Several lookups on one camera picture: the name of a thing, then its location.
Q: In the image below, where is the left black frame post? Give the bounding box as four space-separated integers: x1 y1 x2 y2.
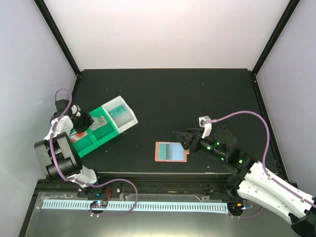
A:
34 0 81 76

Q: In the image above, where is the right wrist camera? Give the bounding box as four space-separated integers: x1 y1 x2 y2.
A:
198 116 212 139

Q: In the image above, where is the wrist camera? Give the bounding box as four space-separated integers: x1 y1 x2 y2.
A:
198 116 212 139
71 105 81 117

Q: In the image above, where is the flower card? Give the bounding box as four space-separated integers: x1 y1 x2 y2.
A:
90 116 108 131

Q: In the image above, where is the white slotted cable duct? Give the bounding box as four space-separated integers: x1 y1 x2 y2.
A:
41 199 228 214

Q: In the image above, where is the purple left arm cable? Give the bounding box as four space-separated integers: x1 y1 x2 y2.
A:
49 88 139 218

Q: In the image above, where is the green plastic bin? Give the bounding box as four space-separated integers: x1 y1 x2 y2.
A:
71 106 119 158

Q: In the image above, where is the pink leather card holder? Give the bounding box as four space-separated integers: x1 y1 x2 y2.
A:
155 142 190 162

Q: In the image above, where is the white plastic bin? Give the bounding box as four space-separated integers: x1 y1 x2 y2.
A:
101 96 138 134

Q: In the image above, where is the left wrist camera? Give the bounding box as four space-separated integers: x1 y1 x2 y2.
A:
71 105 81 117

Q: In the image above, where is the small circuit board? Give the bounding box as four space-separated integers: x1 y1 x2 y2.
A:
90 200 108 208

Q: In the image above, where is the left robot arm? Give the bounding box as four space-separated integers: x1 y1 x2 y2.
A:
34 99 106 197

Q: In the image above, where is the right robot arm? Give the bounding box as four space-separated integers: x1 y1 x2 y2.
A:
176 128 316 237

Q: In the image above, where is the teal card in bin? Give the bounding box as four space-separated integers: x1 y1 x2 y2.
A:
109 105 129 119

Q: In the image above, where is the right black frame post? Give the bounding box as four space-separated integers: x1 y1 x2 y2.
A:
251 0 300 76

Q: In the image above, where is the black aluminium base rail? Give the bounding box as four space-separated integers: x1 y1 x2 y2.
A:
33 172 242 201

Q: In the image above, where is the black frame post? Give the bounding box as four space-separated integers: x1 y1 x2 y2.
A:
251 0 300 76
34 0 81 76

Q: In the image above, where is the red circle card in bin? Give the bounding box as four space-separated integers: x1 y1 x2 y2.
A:
70 132 87 143

